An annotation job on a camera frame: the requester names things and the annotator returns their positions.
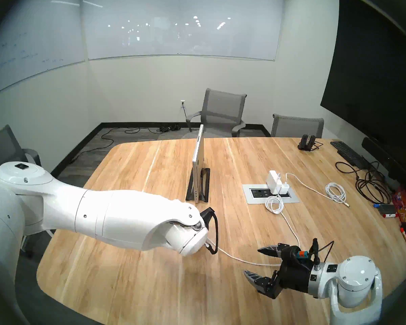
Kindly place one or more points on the black controller charging dock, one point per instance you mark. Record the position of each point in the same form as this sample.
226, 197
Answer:
306, 143

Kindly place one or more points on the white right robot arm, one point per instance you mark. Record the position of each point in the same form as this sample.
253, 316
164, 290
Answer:
355, 277

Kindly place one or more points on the large black TV screen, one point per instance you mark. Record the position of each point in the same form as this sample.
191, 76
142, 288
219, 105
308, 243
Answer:
382, 73

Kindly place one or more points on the red whiteboard marker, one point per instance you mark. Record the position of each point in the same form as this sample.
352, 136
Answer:
389, 215

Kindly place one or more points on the black keyboard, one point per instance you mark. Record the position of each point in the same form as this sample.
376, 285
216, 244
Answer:
348, 153

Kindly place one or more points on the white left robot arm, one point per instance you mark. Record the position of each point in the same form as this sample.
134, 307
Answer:
105, 216

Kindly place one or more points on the orange marker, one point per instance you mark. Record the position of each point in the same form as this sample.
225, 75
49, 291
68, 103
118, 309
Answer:
405, 236

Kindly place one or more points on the silver MacBook laptop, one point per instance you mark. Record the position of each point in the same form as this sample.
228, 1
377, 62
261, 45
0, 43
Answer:
198, 158

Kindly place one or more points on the black vertical laptop stand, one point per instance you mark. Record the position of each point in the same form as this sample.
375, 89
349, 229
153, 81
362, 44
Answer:
188, 196

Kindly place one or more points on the large white power adapter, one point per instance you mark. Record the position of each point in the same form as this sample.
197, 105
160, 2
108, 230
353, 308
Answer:
272, 182

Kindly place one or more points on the glass whiteboard with blue writing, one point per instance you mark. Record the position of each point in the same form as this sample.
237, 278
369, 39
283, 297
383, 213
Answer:
30, 46

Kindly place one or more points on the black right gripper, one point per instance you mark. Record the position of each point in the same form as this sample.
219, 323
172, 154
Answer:
292, 273

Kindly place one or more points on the grey mesh office chair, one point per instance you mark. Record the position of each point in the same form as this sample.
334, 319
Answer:
0, 148
296, 126
223, 106

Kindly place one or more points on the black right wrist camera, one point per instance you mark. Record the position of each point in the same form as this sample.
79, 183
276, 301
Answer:
301, 254

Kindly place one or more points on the small white USB charger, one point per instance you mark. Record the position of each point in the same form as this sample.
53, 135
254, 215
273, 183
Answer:
283, 189

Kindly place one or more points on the wide glass whiteboard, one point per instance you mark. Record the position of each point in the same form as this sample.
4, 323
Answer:
182, 26

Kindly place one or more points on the silver table power outlet box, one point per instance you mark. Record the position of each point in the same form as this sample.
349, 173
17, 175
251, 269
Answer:
247, 195

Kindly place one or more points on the colourful tissue box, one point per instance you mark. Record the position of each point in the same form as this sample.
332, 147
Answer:
404, 206

